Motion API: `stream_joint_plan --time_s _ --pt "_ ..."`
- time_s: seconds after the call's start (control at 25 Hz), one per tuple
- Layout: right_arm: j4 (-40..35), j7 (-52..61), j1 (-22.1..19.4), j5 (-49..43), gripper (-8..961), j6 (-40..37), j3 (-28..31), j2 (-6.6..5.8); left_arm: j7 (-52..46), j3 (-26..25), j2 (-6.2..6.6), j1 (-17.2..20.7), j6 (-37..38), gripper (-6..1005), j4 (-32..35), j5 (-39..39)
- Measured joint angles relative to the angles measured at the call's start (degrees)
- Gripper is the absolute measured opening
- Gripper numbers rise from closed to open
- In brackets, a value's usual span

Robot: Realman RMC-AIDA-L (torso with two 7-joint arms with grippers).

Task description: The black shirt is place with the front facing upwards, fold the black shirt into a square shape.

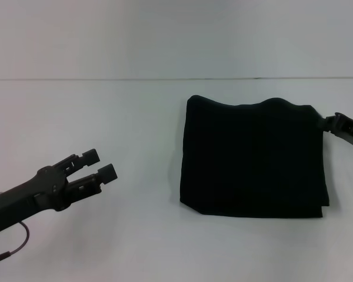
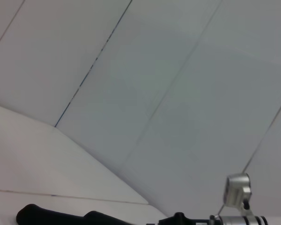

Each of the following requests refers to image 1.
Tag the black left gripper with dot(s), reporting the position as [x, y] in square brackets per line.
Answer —
[26, 196]

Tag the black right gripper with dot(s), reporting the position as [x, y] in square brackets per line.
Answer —
[348, 129]

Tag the black t-shirt with FREE print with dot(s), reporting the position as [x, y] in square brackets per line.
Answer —
[253, 158]

